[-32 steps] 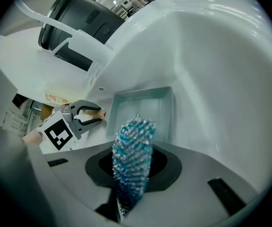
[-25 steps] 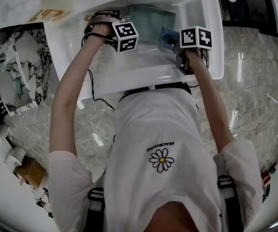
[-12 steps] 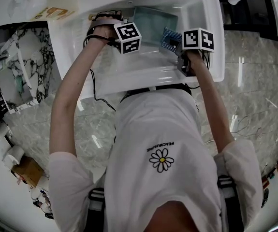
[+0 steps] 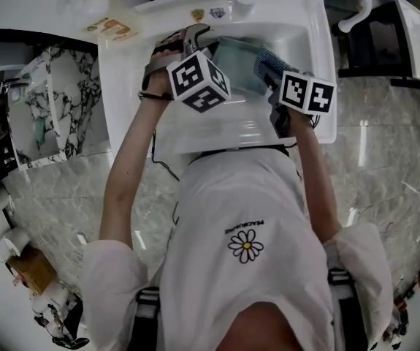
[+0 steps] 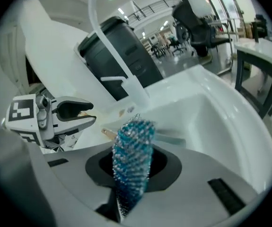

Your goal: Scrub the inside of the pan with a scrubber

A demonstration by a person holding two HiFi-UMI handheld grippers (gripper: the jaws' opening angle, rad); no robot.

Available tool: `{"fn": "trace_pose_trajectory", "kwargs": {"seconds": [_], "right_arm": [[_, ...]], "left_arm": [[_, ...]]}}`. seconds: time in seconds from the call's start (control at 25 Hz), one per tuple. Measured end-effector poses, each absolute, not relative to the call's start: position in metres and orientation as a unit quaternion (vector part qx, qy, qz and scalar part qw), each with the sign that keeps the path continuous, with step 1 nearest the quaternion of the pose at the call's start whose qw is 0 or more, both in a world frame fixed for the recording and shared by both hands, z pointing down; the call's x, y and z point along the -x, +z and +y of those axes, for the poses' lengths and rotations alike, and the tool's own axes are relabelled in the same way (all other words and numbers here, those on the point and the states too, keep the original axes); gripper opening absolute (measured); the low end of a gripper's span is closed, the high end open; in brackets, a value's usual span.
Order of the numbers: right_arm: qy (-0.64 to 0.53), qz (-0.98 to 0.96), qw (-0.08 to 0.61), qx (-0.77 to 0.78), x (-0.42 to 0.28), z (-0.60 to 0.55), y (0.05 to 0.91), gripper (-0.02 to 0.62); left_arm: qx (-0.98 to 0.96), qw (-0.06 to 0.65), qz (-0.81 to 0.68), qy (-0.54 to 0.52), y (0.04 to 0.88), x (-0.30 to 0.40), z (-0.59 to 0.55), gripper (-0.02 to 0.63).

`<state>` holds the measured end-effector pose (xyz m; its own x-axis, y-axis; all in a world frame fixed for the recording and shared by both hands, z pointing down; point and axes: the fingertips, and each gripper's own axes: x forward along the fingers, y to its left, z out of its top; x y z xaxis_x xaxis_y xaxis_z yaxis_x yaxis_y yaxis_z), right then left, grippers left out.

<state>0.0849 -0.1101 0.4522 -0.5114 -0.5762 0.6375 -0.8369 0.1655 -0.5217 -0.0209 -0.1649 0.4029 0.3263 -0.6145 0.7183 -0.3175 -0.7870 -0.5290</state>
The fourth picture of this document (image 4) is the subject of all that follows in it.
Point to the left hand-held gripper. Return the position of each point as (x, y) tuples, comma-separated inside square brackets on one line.
[(195, 80)]

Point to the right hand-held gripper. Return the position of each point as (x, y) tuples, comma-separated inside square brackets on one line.
[(306, 95)]

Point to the blue scrubbing cloth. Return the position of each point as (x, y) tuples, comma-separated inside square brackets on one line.
[(271, 59)]

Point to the person's right forearm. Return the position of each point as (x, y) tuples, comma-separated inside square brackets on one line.
[(312, 159)]

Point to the person's left forearm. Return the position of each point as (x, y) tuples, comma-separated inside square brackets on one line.
[(133, 152)]

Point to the person's left hand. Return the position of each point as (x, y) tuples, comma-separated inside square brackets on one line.
[(160, 82)]

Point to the yellow badge sticker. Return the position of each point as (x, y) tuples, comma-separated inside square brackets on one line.
[(197, 15)]

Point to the blue badge sticker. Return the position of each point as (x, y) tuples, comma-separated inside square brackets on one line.
[(217, 13)]

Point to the white ceramic sink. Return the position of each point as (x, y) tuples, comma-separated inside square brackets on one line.
[(231, 130)]

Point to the orange picture card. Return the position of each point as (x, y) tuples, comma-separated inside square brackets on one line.
[(114, 29)]

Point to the person's black trousers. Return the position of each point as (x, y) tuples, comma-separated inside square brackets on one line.
[(202, 155)]

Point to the black sink stand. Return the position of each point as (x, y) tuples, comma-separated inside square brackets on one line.
[(377, 49)]

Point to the person's white flower-print shirt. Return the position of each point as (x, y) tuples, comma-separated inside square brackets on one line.
[(231, 203)]

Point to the marble pattern sink cabinet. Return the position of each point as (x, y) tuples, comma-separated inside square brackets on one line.
[(78, 104)]

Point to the small green object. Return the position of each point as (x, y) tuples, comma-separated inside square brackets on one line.
[(41, 134)]

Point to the chrome tap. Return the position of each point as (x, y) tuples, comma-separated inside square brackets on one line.
[(14, 83)]

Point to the white power strip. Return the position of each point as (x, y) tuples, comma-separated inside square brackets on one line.
[(82, 238)]

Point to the person's neck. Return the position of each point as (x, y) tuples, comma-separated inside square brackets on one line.
[(260, 327)]

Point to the small brown cardboard box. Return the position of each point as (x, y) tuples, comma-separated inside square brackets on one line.
[(30, 272)]

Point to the white plastic bundle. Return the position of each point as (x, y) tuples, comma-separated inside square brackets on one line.
[(56, 293)]

